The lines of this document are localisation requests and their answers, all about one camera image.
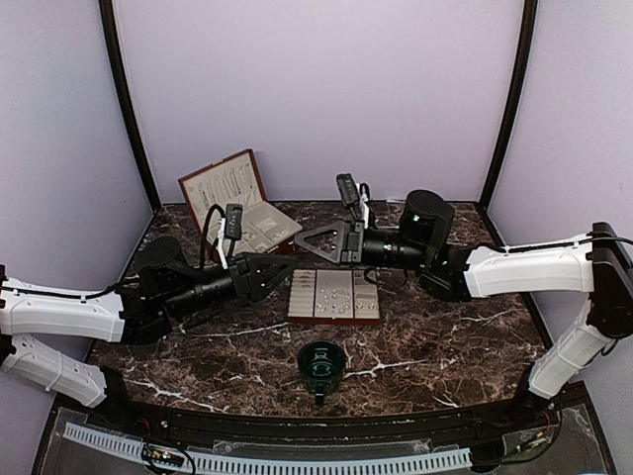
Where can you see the left black frame post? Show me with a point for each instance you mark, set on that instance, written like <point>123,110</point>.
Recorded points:
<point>125,100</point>

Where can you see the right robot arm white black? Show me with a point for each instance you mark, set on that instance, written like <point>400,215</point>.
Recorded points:
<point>595,263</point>

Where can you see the right black frame post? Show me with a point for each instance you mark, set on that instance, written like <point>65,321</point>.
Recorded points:
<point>524,44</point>

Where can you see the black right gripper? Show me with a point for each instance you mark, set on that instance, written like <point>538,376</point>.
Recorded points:
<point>354,243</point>

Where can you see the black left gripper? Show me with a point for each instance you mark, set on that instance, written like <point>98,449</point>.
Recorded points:
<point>249,285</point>

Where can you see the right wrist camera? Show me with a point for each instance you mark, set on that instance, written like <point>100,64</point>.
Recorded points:
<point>354,197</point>

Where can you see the black frame post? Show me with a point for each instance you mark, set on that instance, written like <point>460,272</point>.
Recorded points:
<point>125,100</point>
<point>524,44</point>

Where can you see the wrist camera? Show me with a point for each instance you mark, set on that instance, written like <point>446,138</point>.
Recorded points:
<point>354,197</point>
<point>230,232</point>

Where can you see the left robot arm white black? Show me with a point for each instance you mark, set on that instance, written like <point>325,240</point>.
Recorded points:
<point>136,311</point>

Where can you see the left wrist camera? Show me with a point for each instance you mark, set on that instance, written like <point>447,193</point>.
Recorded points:
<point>230,232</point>

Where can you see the dark green glass mug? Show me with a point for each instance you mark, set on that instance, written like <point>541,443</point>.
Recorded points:
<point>321,364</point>

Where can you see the red jewelry tray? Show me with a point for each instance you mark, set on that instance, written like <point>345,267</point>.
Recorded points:
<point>333,297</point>

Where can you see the black front rail base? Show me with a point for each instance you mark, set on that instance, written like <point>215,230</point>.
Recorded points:
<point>198,404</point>

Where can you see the white slotted cable duct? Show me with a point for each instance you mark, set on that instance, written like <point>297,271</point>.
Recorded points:
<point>254,458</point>

